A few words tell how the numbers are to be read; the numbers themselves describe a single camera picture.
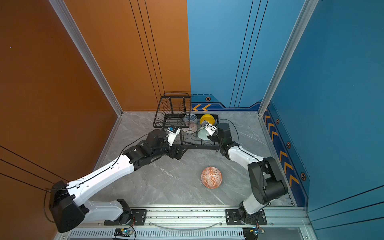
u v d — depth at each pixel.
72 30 0.76
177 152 0.67
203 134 0.89
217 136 0.77
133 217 0.72
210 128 0.77
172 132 0.65
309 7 0.70
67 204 0.38
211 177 0.85
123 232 0.71
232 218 0.72
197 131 1.05
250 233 0.70
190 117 1.09
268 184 0.45
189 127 0.81
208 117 1.08
